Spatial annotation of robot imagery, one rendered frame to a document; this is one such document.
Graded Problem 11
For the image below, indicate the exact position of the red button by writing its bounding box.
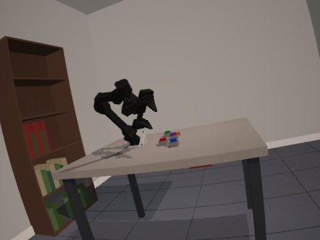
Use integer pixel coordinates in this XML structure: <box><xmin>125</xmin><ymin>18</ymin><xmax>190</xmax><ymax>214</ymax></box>
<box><xmin>159</xmin><ymin>137</ymin><xmax>169</xmax><ymax>146</ymax></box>

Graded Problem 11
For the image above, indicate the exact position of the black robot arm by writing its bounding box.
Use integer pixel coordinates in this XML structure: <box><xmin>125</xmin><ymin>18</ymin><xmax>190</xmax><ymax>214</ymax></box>
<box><xmin>94</xmin><ymin>79</ymin><xmax>140</xmax><ymax>146</ymax></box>

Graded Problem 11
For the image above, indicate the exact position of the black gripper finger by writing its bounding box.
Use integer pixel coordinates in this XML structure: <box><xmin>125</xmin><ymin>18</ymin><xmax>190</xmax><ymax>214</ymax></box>
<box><xmin>135</xmin><ymin>120</ymin><xmax>153</xmax><ymax>129</ymax></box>
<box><xmin>141</xmin><ymin>95</ymin><xmax>157</xmax><ymax>112</ymax></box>

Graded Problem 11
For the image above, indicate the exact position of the green button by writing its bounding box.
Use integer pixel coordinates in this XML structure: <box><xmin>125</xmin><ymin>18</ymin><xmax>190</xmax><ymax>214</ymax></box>
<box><xmin>164</xmin><ymin>130</ymin><xmax>172</xmax><ymax>137</ymax></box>

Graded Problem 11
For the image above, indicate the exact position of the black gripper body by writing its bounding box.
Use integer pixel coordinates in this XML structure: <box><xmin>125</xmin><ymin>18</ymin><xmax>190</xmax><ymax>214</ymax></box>
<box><xmin>130</xmin><ymin>89</ymin><xmax>154</xmax><ymax>130</ymax></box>

